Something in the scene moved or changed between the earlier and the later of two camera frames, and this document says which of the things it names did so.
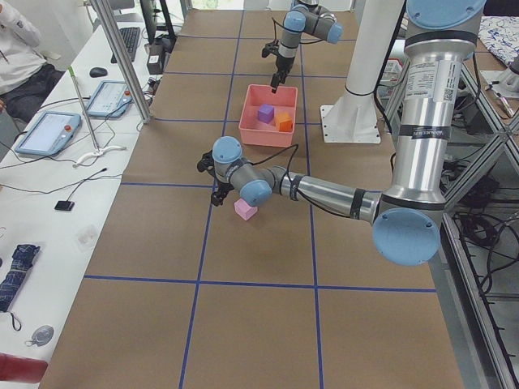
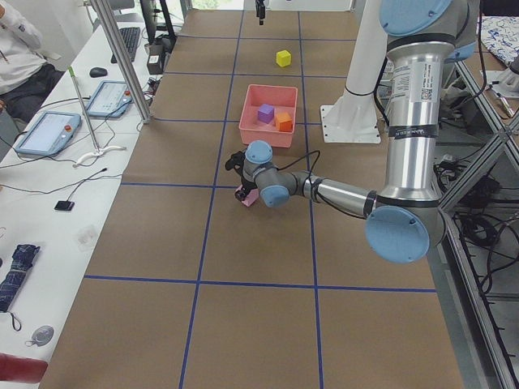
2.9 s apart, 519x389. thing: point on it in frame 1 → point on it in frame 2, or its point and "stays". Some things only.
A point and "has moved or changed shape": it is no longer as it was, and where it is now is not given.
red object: (21, 369) stays
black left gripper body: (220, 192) → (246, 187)
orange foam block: (284, 122) stays
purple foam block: (266, 113) stays
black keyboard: (130, 37) stays
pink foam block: (244, 210) has moved or changed shape
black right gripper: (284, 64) → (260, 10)
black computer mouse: (98, 72) stays
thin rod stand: (98, 151) stays
